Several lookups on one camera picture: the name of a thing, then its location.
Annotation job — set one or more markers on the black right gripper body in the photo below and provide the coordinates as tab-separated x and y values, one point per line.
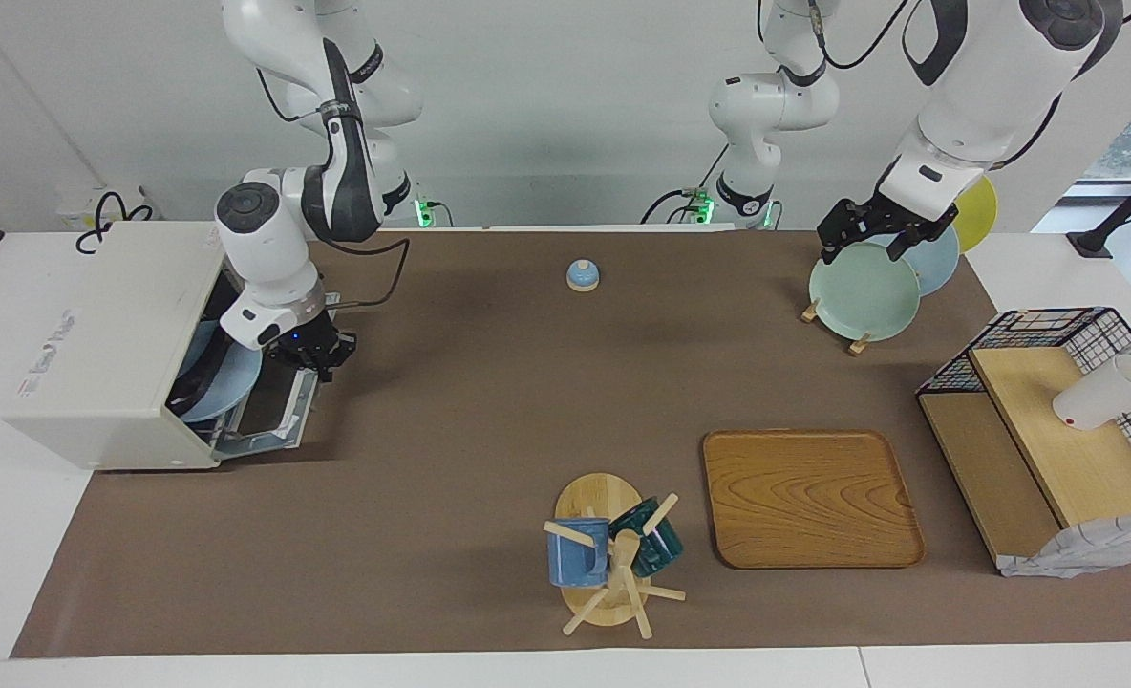
317	346

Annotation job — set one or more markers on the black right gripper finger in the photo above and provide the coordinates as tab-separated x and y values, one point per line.
326	373
302	364

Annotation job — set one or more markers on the light blue serving plate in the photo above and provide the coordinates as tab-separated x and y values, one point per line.
236	382

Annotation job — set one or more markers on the white toaster oven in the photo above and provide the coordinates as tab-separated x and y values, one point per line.
107	354

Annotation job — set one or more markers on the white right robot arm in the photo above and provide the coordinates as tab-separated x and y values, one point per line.
265	239

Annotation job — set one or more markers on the brown table mat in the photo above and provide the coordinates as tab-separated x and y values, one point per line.
527	411

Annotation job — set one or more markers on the wooden mug tree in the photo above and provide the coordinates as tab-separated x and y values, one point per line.
596	497

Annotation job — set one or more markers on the blue mug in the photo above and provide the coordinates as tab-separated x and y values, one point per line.
575	559

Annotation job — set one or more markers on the dark green mug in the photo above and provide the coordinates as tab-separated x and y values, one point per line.
663	549

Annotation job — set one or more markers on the wooden serving tray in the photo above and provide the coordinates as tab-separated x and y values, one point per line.
809	497

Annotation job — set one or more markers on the wooden plate rack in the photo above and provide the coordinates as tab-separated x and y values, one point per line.
859	345

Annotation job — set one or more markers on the pale green plate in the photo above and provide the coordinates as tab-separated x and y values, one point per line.
862	294

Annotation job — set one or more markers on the light blue racked plate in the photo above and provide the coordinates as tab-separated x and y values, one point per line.
938	263

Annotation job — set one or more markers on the yellow plate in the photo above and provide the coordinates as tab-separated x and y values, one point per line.
978	215

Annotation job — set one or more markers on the wooden step shelf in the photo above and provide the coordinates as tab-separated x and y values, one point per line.
1072	459

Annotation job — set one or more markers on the white cup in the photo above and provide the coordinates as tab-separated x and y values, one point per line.
1100	397

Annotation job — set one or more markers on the grey patterned cloth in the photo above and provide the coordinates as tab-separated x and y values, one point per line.
1081	552

